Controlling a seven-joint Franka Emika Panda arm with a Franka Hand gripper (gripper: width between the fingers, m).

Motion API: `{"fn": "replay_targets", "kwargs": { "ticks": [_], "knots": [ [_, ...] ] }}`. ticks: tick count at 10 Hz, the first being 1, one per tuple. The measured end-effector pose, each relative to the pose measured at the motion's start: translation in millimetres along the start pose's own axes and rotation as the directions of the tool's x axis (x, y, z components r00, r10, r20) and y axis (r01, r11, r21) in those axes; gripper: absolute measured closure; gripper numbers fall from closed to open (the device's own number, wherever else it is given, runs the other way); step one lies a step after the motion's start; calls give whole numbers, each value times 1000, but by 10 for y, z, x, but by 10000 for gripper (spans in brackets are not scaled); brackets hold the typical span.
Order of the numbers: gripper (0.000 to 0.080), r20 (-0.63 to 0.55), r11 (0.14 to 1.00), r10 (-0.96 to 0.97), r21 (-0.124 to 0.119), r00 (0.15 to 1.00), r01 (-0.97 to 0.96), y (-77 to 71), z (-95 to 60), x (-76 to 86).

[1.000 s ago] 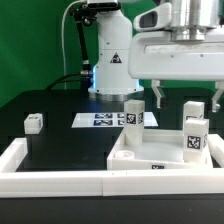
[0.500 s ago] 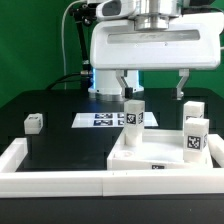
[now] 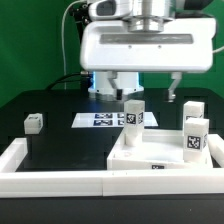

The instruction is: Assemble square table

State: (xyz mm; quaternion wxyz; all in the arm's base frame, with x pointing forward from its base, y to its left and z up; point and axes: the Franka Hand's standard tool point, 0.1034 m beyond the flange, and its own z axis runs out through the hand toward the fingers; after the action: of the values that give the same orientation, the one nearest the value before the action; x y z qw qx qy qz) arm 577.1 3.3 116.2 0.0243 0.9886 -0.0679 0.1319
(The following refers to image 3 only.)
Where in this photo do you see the white square tabletop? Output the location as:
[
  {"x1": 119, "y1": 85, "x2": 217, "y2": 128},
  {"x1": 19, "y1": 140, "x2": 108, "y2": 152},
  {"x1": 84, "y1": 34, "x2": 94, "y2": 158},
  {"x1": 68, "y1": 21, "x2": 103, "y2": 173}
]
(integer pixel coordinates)
[{"x1": 107, "y1": 129, "x2": 213, "y2": 170}]

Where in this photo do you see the white U-shaped obstacle fence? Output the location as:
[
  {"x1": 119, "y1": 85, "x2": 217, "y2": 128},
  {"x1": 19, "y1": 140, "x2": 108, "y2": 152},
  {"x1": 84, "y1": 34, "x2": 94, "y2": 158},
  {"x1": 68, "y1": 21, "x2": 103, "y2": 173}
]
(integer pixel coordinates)
[{"x1": 0, "y1": 138, "x2": 224, "y2": 198}]

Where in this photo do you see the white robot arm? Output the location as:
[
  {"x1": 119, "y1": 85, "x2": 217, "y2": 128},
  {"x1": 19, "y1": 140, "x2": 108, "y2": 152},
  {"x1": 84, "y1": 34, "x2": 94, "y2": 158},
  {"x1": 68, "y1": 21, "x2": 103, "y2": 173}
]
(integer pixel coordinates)
[{"x1": 80, "y1": 0, "x2": 217, "y2": 101}]

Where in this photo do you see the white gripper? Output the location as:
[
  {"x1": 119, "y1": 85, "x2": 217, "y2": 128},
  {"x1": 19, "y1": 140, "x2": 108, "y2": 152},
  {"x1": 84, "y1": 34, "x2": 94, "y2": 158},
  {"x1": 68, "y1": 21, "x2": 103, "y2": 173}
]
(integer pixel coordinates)
[{"x1": 80, "y1": 18, "x2": 216, "y2": 102}]

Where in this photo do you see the white cable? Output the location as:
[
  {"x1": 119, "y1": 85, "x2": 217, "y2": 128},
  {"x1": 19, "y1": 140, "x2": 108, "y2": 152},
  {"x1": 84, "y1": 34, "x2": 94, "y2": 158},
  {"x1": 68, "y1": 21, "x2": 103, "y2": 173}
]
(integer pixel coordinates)
[{"x1": 60, "y1": 0, "x2": 88, "y2": 90}]

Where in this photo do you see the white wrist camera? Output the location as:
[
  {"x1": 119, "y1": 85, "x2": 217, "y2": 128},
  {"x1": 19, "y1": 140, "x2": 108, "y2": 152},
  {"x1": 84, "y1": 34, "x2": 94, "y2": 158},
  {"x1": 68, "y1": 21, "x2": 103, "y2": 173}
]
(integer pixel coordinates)
[{"x1": 89, "y1": 0, "x2": 132, "y2": 21}]

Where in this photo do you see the white sheet with fiducial markers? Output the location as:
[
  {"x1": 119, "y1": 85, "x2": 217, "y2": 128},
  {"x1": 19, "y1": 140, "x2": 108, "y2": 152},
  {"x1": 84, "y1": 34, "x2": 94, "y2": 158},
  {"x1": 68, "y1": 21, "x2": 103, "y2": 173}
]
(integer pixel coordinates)
[{"x1": 71, "y1": 112, "x2": 159, "y2": 129}]

